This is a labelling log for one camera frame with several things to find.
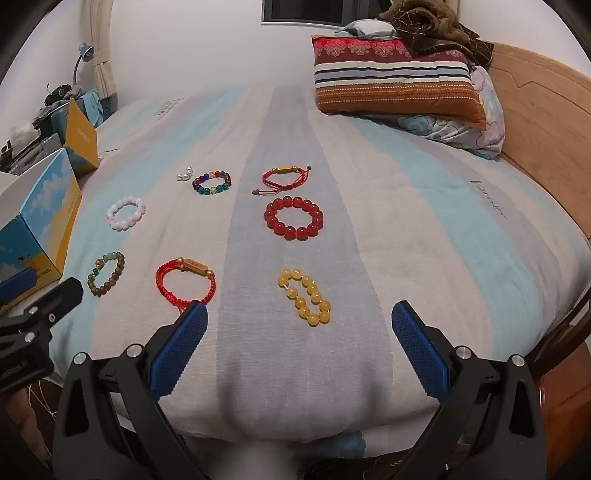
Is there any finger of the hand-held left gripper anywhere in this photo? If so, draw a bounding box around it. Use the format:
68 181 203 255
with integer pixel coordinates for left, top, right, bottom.
0 277 85 344

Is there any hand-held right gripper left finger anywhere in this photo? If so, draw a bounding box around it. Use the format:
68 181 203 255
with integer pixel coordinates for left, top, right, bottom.
52 300 209 480

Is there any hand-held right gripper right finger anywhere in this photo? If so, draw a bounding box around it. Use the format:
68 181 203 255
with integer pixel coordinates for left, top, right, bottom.
392 300 542 480

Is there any brown green bead bracelet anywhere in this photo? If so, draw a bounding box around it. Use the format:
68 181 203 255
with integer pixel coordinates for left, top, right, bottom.
87 251 126 297

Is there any red cord bracelet gold tube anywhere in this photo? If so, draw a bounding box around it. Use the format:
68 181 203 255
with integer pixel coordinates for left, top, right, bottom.
252 164 312 196
154 257 217 317

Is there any white cardboard box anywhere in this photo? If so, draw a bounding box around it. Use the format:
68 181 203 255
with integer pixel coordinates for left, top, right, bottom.
0 99 100 308

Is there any pink white bead bracelet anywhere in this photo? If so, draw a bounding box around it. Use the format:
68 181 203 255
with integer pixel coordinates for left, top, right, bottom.
106 196 147 232

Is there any yellow bead bracelet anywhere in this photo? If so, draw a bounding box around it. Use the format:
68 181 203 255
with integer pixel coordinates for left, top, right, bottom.
277 268 332 327

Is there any red bead bracelet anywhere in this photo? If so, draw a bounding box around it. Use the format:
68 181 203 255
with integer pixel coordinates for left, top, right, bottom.
264 195 325 241

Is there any striped bed sheet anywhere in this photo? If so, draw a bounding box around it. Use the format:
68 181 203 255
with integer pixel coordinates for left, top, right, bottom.
48 85 591 444

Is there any grey storage case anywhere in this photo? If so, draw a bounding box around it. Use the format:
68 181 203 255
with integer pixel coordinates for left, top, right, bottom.
0 131 63 175

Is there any teal suitcase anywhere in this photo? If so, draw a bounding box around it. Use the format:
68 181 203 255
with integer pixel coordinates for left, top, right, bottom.
51 90 105 134

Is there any black clutter pile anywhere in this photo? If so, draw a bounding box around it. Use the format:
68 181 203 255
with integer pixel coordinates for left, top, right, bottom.
44 83 77 104

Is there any floral pastel pillow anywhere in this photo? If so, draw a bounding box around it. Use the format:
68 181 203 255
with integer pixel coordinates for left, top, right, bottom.
397 65 505 160

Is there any blue desk lamp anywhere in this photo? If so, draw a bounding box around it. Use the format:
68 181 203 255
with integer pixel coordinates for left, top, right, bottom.
73 44 96 88

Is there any cream curtain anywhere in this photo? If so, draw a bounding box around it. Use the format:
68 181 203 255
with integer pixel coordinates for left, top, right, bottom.
90 0 118 100

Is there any wooden headboard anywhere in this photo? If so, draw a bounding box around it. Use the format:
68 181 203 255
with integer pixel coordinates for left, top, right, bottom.
480 41 591 462

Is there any brown quilted blanket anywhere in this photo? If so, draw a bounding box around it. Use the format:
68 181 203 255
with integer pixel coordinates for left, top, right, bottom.
379 0 495 70

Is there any small grey blue cushion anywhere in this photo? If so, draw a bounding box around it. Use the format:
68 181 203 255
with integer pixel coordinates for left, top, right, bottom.
335 19 398 40

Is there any dark window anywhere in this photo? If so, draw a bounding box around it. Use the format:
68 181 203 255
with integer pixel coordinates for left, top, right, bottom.
261 0 398 26

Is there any multicolour glass bead bracelet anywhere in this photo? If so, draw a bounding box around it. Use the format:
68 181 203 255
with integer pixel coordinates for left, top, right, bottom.
192 170 232 197

